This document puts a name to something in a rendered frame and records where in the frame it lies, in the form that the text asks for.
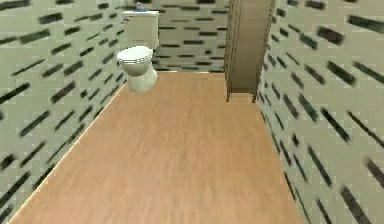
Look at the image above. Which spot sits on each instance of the white toilet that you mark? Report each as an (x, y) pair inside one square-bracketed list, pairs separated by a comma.
[(138, 63)]

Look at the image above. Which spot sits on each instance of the brown wooden door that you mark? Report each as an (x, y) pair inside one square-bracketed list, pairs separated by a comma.
[(248, 46)]

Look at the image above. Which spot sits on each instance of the small blue object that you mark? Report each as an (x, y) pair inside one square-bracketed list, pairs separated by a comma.
[(140, 7)]

